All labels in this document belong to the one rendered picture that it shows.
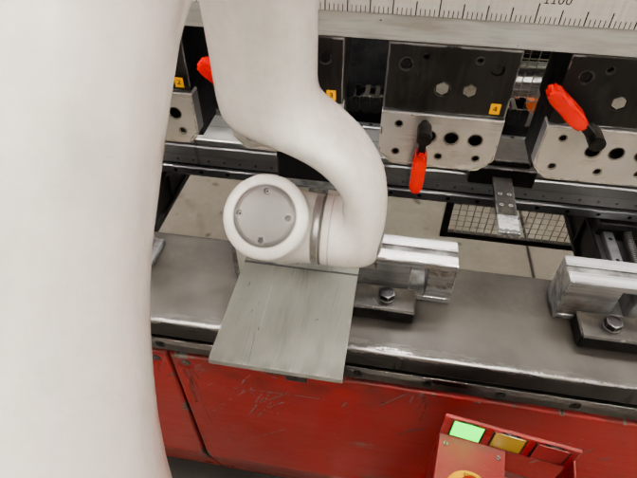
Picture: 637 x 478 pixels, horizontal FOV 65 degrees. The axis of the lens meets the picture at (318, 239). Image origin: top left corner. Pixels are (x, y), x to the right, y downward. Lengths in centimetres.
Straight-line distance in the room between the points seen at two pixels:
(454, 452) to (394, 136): 51
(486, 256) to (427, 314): 140
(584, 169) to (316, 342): 41
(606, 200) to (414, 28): 65
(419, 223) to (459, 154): 169
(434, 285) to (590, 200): 40
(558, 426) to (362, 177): 70
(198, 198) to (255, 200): 204
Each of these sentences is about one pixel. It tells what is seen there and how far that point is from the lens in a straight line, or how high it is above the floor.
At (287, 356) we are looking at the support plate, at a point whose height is 100.
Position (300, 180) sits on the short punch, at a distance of 80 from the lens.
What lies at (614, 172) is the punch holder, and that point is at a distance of 74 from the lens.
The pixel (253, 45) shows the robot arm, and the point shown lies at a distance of 39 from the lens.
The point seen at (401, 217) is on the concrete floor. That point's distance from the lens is 238.
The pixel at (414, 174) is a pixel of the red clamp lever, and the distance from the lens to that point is 66.
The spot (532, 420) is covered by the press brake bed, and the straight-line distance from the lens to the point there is 102.
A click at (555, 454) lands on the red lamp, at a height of 82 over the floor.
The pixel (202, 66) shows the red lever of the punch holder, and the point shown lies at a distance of 64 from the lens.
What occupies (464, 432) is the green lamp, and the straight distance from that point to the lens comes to 88.
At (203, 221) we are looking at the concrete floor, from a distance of 239.
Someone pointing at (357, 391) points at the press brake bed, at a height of 74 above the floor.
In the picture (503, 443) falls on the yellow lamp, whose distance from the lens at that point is 89.
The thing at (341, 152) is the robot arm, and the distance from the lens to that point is 44.
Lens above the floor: 158
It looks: 45 degrees down
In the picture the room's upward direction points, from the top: straight up
